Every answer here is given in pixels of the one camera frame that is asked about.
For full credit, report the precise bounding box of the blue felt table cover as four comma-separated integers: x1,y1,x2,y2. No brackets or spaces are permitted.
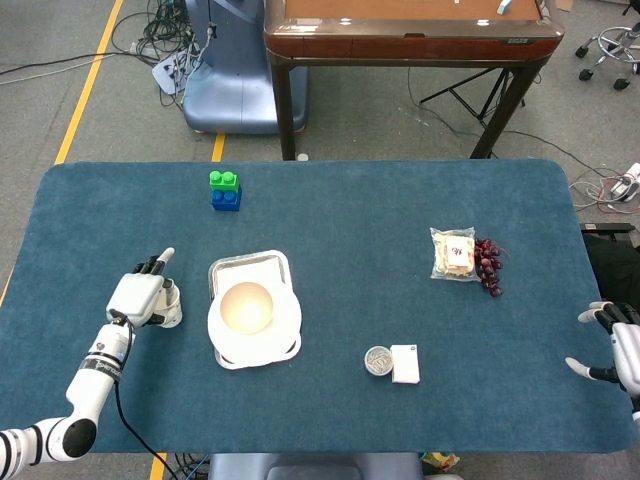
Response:
0,158,637,455

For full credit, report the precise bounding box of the beige bowl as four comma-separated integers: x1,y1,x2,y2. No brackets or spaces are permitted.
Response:
219,281,275,335

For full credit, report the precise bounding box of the clear round paper clip tub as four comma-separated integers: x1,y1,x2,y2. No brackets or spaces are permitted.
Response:
363,345,395,377

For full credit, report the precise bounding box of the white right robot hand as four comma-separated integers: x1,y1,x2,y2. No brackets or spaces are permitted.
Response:
563,299,640,397

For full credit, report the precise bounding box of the grey blue own robot base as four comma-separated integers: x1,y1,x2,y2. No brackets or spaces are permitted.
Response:
207,452,464,480

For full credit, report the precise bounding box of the silver metal tray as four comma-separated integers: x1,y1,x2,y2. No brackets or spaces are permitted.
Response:
207,249,303,371

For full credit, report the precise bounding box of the blue toy building block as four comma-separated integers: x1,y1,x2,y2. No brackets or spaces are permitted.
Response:
211,184,243,213

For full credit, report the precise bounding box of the dark red grape bunch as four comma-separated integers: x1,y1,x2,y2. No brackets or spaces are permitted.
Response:
472,237,512,299

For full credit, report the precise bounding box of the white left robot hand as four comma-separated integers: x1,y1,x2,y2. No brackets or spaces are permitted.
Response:
105,246,177,329

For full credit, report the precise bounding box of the brown mahjong table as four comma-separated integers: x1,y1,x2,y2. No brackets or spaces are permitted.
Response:
263,0,566,161

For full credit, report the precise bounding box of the black floor cable bundle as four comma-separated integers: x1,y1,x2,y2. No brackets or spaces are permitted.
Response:
109,0,201,109

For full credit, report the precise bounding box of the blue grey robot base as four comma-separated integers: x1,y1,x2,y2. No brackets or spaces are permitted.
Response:
182,0,309,135

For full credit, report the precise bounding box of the white power strip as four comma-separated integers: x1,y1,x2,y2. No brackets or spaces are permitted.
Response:
609,162,640,201

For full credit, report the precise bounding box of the black tripod stand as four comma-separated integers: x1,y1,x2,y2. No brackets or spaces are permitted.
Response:
418,67,527,126

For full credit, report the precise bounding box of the white pink small box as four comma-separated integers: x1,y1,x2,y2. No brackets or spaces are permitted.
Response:
389,343,421,386

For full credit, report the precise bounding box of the yellow patterned bag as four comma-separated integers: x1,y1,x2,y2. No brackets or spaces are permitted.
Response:
419,451,459,472

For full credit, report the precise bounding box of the white floor socket board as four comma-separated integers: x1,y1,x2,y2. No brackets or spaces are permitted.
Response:
151,52,194,96

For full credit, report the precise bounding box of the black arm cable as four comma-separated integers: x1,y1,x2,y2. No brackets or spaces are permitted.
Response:
112,319,180,480

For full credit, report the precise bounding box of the white floral paper cup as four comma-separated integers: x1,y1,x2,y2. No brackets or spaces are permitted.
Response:
149,279,184,330

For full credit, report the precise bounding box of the hanging cable with connector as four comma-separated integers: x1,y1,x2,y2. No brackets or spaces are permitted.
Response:
203,0,219,42

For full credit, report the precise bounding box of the white round plate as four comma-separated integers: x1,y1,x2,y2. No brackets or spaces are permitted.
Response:
206,287,304,362

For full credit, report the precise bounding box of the green toy building block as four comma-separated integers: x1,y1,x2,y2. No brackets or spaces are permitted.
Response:
208,170,240,194

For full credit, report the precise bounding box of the clear bag of snacks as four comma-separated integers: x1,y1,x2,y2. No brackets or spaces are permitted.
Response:
429,226,479,283

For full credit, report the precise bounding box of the black equipment beside table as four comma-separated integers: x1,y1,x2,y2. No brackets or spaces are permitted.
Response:
579,222,640,306

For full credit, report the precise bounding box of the chrome office chair base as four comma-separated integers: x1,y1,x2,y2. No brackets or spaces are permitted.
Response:
574,24,640,92

